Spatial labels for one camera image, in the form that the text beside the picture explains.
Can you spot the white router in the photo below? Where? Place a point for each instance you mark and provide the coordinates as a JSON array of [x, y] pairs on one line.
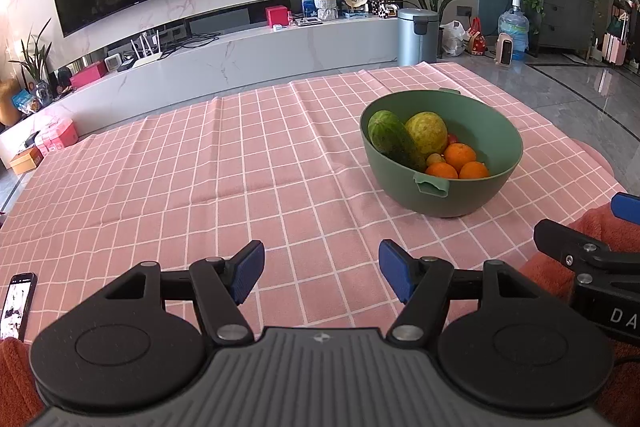
[[146, 52]]

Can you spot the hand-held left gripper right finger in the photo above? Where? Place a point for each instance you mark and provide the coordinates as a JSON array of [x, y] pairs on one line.
[[395, 269]]

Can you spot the grey drawer cabinet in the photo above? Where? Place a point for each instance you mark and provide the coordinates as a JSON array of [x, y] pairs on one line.
[[567, 7]]

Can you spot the pink checked tablecloth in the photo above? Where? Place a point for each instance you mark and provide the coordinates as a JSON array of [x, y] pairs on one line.
[[200, 167]]

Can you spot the orange cardboard box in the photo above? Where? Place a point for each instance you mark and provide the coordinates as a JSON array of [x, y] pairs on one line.
[[25, 161]]

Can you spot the grey pedal trash can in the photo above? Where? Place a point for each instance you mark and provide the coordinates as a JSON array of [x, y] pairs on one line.
[[417, 39]]

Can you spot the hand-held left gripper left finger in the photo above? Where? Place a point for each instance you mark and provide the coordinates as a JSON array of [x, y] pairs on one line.
[[248, 272]]

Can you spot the pink box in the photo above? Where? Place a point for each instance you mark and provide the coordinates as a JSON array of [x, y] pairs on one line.
[[57, 136]]

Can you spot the brown plush toy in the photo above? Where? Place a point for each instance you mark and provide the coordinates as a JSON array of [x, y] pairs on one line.
[[7, 102]]

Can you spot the dark green cucumber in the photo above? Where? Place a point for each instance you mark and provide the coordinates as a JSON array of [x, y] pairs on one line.
[[395, 137]]

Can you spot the yellow-green pear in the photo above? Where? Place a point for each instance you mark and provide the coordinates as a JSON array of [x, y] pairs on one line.
[[427, 132]]

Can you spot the blue water jug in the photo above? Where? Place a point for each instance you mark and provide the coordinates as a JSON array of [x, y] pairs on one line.
[[514, 32]]

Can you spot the black smartphone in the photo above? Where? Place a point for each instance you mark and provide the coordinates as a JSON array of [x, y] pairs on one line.
[[17, 307]]

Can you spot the white tower heater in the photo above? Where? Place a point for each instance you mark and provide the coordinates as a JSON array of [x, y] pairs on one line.
[[505, 51]]

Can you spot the large orange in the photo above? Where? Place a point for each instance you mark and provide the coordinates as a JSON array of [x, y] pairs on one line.
[[460, 155]]

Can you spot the brown kiwi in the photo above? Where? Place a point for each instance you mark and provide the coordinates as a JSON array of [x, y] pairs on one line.
[[434, 158]]

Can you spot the orange-red plush blanket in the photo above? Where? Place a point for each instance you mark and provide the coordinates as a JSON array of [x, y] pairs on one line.
[[600, 227]]

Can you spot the pink suitcase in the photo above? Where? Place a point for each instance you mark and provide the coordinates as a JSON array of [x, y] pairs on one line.
[[615, 49]]

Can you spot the red box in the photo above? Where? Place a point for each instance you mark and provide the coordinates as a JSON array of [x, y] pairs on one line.
[[276, 16]]

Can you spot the white marble media cabinet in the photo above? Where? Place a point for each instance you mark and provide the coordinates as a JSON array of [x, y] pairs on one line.
[[250, 52]]

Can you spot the magenta box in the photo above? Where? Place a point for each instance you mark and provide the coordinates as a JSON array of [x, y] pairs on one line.
[[89, 75]]

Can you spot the red tomato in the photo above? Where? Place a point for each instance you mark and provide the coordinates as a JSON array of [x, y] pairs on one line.
[[452, 138]]

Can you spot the white plastic bag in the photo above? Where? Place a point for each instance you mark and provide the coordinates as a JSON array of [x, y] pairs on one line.
[[454, 38]]

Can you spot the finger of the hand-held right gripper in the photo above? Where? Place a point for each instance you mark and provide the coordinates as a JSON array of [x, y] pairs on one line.
[[565, 242], [629, 208]]

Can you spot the white cube clock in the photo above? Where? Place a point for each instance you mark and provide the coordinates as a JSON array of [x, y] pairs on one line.
[[114, 64]]

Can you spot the red gift bag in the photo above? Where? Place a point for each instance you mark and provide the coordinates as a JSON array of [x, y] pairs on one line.
[[477, 41]]

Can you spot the slim-leaved potted plant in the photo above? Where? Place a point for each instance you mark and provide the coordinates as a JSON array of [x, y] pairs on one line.
[[36, 62]]

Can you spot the green colander bowl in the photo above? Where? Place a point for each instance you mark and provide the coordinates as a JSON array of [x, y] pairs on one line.
[[465, 197]]

